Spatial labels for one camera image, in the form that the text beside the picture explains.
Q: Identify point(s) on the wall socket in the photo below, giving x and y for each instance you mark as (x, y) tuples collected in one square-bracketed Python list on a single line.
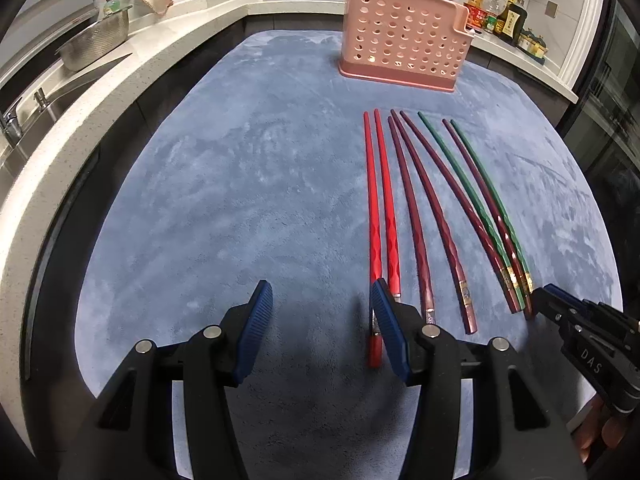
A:
[(551, 9)]

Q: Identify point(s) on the black glass door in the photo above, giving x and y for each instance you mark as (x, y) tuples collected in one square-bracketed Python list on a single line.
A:
[(610, 110)]

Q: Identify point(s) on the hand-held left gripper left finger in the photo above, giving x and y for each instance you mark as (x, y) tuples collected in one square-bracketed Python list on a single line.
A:
[(254, 327)]

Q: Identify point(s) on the clear oil bottle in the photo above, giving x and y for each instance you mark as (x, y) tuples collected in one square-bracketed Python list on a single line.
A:
[(496, 2)]

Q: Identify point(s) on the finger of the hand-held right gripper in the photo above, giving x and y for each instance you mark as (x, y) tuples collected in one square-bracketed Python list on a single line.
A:
[(560, 294), (546, 305)]

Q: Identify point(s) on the green dish soap bottle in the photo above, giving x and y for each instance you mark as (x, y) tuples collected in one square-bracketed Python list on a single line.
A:
[(111, 6)]

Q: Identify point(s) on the person's right hand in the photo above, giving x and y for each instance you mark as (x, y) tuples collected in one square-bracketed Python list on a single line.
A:
[(595, 427)]

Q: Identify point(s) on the steel colander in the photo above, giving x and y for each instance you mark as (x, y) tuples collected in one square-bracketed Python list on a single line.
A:
[(95, 45)]

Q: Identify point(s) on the red seasoning jar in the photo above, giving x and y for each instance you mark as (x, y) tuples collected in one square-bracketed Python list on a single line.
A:
[(477, 16)]

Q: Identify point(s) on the small metal tap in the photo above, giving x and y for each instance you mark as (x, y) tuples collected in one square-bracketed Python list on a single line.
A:
[(41, 99)]

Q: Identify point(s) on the chrome sink faucet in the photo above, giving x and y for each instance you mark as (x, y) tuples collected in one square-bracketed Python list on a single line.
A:
[(12, 122)]

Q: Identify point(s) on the dark soy sauce bottle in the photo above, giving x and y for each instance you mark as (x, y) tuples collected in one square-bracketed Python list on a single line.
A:
[(512, 22)]

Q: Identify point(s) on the red chopstick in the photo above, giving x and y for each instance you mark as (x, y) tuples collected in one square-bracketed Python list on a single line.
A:
[(370, 185), (387, 200)]

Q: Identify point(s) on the pink perforated plastic basket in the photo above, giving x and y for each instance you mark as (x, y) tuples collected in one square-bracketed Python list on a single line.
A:
[(400, 35)]

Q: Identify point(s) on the blue plush mat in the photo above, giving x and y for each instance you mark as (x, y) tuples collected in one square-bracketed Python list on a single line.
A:
[(225, 185)]

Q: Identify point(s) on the small green-capped bottle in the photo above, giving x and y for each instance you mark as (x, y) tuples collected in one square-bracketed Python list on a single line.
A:
[(490, 25)]

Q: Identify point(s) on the green chopstick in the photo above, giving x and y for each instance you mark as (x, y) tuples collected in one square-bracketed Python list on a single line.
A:
[(486, 175), (443, 146)]

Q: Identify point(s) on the steel sink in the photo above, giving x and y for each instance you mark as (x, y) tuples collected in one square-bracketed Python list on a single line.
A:
[(75, 80)]

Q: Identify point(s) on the speckled stone countertop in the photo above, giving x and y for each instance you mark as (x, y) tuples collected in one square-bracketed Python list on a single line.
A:
[(60, 150)]

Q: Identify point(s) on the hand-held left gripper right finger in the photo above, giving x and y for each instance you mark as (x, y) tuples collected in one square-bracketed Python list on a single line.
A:
[(391, 332)]

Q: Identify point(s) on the small seasoning jar set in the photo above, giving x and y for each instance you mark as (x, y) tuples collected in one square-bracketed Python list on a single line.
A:
[(532, 45)]

